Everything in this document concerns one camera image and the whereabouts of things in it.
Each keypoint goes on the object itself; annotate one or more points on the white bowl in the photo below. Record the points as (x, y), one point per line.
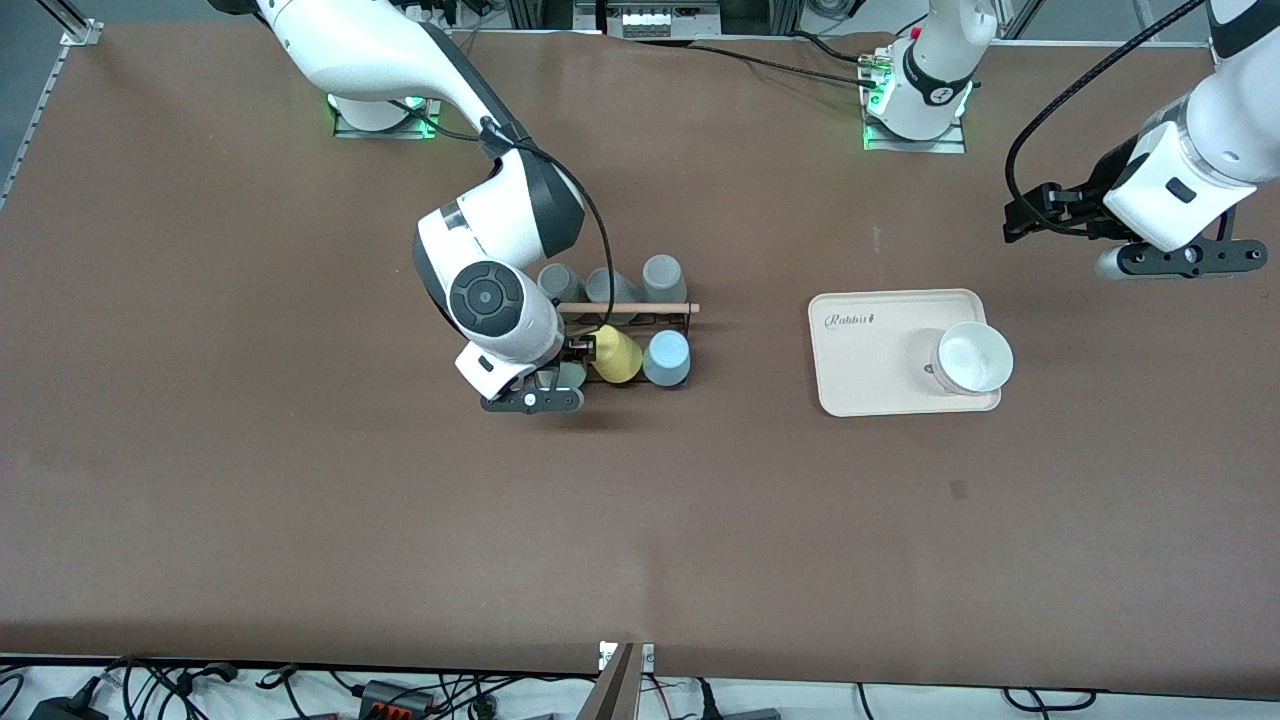
(972, 357)

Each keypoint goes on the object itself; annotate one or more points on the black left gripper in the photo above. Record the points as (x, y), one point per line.
(1091, 201)

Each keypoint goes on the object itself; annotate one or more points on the light blue plastic cup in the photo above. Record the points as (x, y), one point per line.
(667, 358)

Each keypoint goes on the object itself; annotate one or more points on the beige plastic tray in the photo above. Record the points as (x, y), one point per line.
(880, 330)

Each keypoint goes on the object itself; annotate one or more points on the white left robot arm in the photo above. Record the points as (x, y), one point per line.
(935, 60)

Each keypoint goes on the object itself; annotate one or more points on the black power adapter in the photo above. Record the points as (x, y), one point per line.
(65, 710)

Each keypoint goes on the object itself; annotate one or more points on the yellow plastic cup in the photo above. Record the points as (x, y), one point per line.
(615, 355)

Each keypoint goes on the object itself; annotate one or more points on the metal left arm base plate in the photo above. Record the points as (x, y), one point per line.
(950, 146)

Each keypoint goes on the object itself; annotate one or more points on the white bracket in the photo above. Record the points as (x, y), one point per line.
(647, 658)

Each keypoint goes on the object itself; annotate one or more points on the aluminium frame stand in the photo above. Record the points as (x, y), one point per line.
(545, 12)

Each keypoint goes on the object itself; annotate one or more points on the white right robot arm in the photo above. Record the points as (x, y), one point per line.
(340, 50)

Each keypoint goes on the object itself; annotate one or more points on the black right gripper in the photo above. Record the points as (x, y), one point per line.
(578, 349)

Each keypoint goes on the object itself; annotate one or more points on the aluminium rail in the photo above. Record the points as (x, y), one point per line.
(82, 33)

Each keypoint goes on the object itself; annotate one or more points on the wooden stand post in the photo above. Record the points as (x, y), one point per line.
(612, 690)

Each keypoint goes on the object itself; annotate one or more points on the grey plastic cup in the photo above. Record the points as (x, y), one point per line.
(663, 278)
(560, 283)
(610, 285)

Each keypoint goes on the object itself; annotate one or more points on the pale green plastic cup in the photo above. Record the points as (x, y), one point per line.
(568, 377)

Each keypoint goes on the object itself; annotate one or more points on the black box with orange connectors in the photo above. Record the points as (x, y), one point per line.
(395, 697)

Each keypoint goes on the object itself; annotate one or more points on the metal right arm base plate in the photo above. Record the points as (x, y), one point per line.
(430, 126)

